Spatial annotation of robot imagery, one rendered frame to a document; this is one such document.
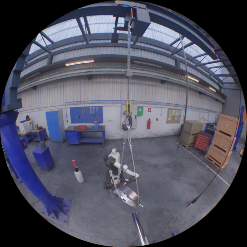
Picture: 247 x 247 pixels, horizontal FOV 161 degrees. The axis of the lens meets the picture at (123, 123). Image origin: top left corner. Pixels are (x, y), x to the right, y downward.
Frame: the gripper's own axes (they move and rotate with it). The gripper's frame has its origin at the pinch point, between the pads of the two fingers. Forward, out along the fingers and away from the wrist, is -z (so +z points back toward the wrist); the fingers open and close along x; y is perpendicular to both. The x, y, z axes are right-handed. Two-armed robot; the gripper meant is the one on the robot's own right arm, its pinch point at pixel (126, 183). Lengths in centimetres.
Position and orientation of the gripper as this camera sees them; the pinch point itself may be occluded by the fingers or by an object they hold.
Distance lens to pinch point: 153.9
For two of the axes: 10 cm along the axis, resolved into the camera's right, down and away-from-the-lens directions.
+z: 7.2, -2.5, 6.5
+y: 4.8, 8.5, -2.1
